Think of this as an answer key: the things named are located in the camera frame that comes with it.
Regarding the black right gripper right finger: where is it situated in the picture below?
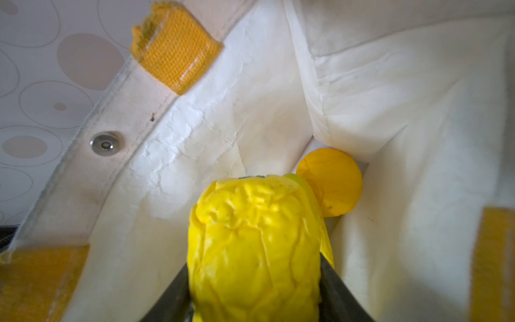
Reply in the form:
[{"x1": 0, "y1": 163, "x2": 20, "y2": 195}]
[{"x1": 319, "y1": 254, "x2": 374, "y2": 322}]

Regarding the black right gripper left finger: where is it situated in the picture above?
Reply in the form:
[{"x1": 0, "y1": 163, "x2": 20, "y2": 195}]
[{"x1": 140, "y1": 264, "x2": 193, "y2": 322}]

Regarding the yellow lemon toy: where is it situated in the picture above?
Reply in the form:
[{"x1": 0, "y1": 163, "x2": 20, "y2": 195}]
[{"x1": 186, "y1": 175, "x2": 321, "y2": 321}]

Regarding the white canvas grocery bag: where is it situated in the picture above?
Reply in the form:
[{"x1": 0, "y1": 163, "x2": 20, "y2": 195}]
[{"x1": 1, "y1": 1, "x2": 514, "y2": 321}]

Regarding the yellow banana toy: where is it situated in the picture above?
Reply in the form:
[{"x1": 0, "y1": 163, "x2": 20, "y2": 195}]
[{"x1": 284, "y1": 173, "x2": 335, "y2": 268}]

